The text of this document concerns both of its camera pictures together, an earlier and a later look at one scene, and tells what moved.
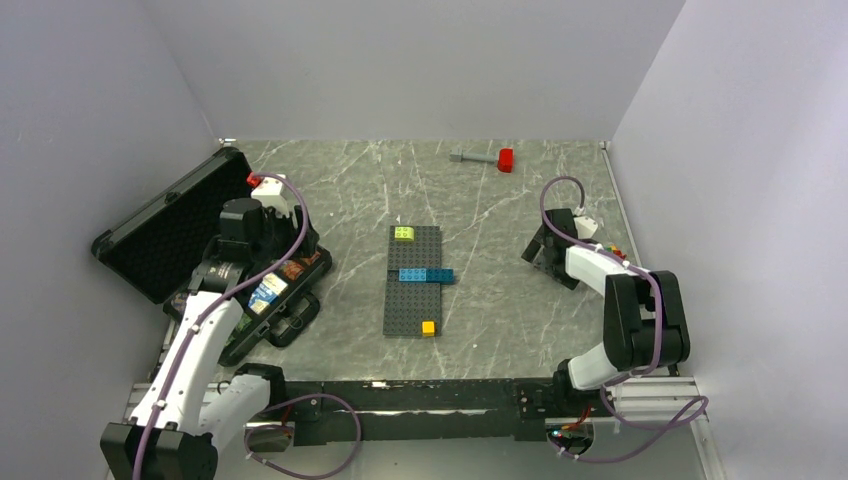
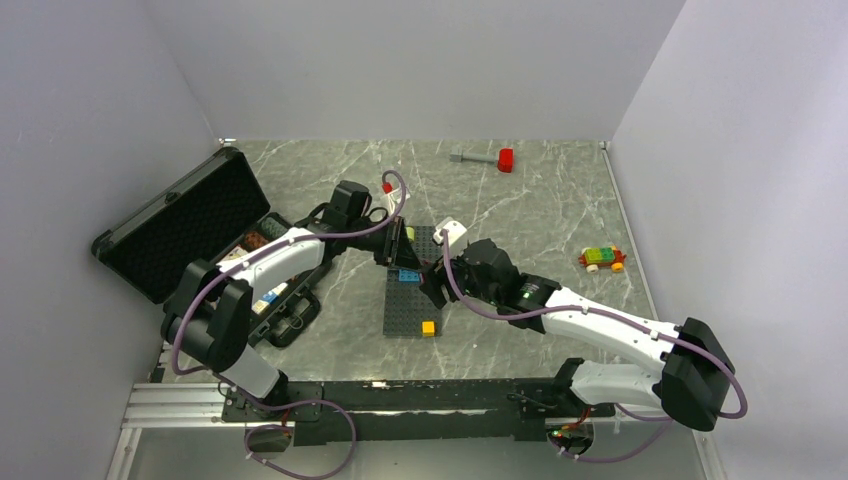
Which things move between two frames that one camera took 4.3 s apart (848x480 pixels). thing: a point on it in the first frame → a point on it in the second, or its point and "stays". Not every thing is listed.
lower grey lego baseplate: (408, 303) stays
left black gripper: (286, 223) → (397, 249)
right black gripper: (532, 251) → (434, 278)
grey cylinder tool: (458, 158) stays
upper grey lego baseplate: (424, 252) stays
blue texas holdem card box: (267, 293) stays
